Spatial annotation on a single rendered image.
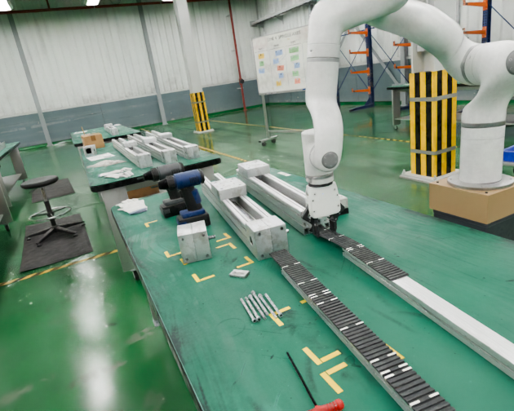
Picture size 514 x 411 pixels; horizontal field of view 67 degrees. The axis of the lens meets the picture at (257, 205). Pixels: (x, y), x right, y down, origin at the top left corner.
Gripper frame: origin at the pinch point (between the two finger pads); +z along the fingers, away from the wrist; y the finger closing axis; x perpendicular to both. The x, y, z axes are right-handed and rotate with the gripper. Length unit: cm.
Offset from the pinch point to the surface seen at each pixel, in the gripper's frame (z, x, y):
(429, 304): 0.0, -48.4, -1.6
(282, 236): -2.8, -3.2, -15.4
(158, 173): -16, 60, -44
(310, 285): -0.4, -29.5, -19.3
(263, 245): -1.6, -3.2, -21.9
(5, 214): 60, 393, -208
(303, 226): 0.2, 6.5, -4.3
